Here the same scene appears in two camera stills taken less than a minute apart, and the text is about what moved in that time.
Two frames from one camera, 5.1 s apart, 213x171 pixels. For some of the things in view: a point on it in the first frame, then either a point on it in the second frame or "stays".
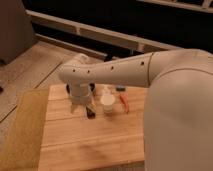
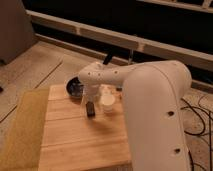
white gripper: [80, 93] → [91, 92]
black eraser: [90, 114] stays
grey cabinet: [16, 33] stays
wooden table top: [24, 144] stays
